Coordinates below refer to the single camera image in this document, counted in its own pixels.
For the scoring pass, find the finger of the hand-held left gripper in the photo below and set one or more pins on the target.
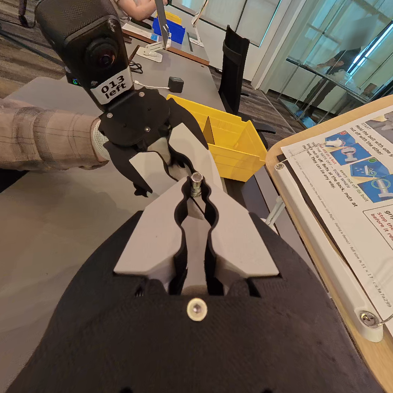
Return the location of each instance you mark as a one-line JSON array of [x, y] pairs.
[[150, 172], [196, 147]]

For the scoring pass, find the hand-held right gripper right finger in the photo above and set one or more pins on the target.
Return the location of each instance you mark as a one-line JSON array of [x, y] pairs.
[[239, 245]]

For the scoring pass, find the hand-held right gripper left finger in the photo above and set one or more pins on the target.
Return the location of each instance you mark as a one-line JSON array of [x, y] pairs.
[[150, 242]]

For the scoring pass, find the steel bolt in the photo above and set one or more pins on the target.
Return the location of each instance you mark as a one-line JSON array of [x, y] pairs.
[[196, 184]]

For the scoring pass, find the yellow plastic storage bin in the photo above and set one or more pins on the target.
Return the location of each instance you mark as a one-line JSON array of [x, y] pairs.
[[173, 18], [233, 147]]

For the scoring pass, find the person's left forearm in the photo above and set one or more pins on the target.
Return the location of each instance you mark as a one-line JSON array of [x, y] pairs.
[[46, 135]]

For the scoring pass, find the person's left hand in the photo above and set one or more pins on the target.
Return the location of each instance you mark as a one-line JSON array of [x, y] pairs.
[[99, 141]]

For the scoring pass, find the black power adapter cube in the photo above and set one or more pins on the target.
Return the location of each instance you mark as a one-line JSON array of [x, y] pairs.
[[176, 84]]

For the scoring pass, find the grey power bank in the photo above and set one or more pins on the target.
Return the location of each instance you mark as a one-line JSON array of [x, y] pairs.
[[74, 81]]

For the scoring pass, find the black office chair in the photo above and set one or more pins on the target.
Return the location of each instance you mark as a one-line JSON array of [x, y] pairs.
[[233, 76]]

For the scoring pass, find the white stand ledge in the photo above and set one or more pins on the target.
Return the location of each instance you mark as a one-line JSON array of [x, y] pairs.
[[322, 251]]

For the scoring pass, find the blue plastic bin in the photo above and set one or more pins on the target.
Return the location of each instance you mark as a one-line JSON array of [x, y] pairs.
[[172, 32]]

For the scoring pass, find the printed instruction sheet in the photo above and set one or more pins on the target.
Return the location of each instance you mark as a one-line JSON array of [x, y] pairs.
[[353, 184]]

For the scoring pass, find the wooden document stand board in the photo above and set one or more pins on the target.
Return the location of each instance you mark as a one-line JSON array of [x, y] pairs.
[[376, 365]]

